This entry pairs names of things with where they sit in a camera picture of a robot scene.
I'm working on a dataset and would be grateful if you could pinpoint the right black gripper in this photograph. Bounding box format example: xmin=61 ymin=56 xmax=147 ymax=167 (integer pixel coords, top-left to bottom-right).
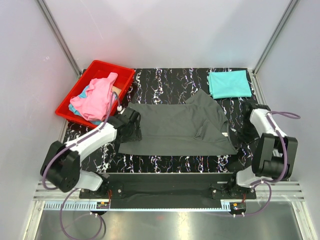
xmin=234 ymin=119 xmax=260 ymax=150

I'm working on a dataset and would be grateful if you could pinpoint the dark grey t-shirt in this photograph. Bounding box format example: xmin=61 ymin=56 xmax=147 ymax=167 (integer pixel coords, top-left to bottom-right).
xmin=118 ymin=89 xmax=237 ymax=156

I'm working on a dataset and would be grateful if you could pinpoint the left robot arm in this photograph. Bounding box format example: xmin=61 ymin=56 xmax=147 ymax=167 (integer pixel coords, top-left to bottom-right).
xmin=40 ymin=107 xmax=142 ymax=198

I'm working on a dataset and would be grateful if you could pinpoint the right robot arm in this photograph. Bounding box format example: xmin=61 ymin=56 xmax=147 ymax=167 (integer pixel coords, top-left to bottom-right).
xmin=224 ymin=100 xmax=301 ymax=199

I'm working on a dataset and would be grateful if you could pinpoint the pink t-shirt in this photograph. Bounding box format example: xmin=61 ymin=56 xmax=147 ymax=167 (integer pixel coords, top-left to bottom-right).
xmin=70 ymin=72 xmax=118 ymax=122

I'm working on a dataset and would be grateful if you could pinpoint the folded teal t-shirt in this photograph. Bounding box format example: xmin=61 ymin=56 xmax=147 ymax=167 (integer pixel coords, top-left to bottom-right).
xmin=207 ymin=70 xmax=252 ymax=100

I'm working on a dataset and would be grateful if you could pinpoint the red plastic bin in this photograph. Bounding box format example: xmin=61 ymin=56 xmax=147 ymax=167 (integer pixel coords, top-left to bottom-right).
xmin=55 ymin=60 xmax=135 ymax=128

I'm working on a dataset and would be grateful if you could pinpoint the right aluminium frame post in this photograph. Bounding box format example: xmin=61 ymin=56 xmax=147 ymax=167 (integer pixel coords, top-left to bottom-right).
xmin=252 ymin=0 xmax=301 ymax=75

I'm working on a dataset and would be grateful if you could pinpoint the aluminium frame post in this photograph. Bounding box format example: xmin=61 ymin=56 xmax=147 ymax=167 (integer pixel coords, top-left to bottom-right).
xmin=252 ymin=0 xmax=301 ymax=75
xmin=35 ymin=0 xmax=82 ymax=77

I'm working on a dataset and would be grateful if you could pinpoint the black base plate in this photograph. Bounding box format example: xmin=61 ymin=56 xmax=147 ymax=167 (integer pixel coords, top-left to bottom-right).
xmin=79 ymin=173 xmax=257 ymax=211

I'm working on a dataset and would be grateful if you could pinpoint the aluminium cross rail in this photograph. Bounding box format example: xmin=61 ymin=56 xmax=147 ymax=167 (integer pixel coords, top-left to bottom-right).
xmin=23 ymin=176 xmax=320 ymax=240

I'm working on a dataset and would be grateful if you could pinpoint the left aluminium frame post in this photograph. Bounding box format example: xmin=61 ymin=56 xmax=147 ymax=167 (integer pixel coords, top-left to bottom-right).
xmin=35 ymin=0 xmax=82 ymax=77

